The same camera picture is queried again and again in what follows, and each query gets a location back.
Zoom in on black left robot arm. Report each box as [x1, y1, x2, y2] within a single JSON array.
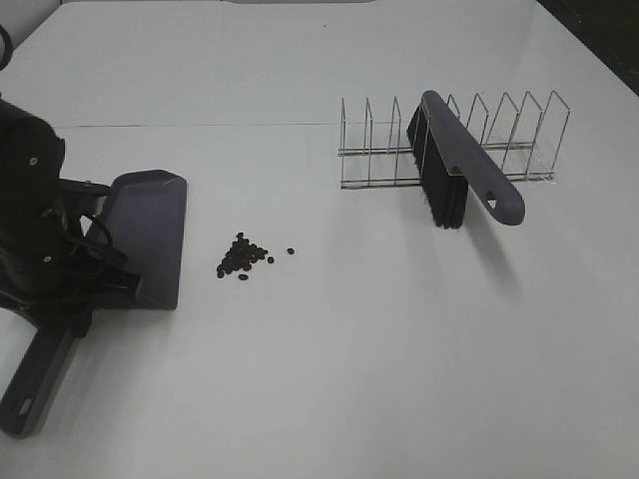
[[1, 102, 141, 337]]

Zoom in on chrome wire rack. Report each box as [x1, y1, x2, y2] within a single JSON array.
[[337, 91, 571, 190]]

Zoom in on pile of coffee beans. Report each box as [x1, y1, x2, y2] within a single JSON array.
[[216, 232, 275, 281]]

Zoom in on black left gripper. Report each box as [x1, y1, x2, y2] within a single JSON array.
[[1, 234, 143, 338]]

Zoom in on purple plastic dustpan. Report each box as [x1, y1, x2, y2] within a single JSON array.
[[1, 170, 188, 438]]

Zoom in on purple hand brush black bristles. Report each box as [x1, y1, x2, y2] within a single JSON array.
[[406, 90, 525, 230]]

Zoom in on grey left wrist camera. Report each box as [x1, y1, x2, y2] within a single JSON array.
[[59, 179, 111, 220]]

